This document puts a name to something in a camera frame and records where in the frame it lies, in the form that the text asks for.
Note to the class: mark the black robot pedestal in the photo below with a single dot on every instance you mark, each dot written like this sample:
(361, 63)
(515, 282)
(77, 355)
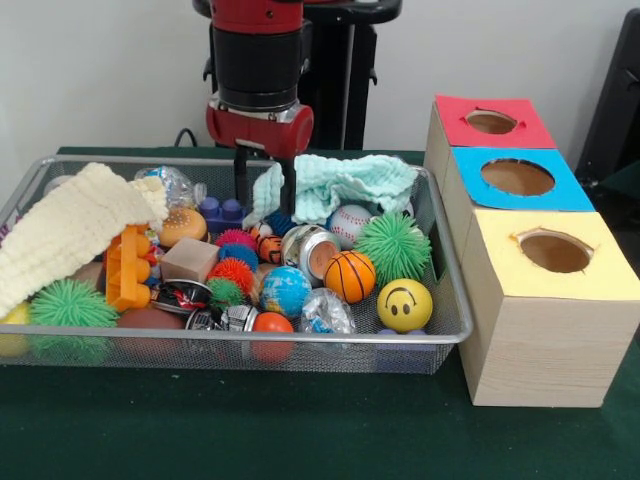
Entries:
(360, 75)

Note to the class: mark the green cloth side table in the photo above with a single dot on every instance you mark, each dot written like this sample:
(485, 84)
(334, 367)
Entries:
(625, 176)

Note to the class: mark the white baseball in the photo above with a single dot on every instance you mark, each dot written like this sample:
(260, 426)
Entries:
(350, 225)

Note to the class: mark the clear mesh bin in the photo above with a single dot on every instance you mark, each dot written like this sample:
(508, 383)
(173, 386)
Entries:
(450, 300)

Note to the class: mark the yellow plastic ball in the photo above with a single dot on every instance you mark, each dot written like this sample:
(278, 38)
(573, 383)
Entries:
(405, 305)

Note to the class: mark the small orange basketball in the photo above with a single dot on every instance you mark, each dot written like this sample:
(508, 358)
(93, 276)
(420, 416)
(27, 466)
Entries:
(350, 276)

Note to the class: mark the green spiky rubber ball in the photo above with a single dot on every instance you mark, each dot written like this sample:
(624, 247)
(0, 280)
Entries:
(72, 305)
(395, 247)

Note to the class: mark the dark green table cloth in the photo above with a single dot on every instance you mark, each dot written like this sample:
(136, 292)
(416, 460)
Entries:
(250, 425)

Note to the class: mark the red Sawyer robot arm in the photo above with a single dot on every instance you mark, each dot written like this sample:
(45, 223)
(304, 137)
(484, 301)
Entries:
(260, 60)

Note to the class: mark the orange striped tiger plush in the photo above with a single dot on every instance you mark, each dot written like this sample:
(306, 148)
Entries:
(267, 245)

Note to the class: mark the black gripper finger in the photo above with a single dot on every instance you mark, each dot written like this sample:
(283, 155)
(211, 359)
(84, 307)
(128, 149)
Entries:
(288, 185)
(240, 175)

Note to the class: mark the mint green waffle cloth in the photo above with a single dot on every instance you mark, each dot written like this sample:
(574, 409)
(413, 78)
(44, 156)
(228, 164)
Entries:
(340, 175)

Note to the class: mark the orange toy building block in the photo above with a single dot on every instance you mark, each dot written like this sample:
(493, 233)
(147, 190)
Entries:
(127, 270)

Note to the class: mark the blue globe ball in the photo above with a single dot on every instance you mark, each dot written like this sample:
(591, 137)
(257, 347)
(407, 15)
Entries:
(285, 291)

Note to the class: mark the wooden box with three holes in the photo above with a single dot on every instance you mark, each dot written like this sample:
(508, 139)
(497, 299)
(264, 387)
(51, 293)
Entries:
(540, 350)

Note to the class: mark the clear plastic bottle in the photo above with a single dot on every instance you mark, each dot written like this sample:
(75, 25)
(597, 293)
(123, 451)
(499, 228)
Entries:
(170, 185)

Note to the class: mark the black upright panel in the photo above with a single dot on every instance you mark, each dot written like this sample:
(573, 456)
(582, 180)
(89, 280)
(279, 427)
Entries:
(620, 100)

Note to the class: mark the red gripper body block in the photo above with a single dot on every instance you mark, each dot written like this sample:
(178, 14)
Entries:
(260, 135)

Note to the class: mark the cream waffle cloth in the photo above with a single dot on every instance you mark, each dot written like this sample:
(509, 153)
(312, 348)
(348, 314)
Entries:
(65, 230)

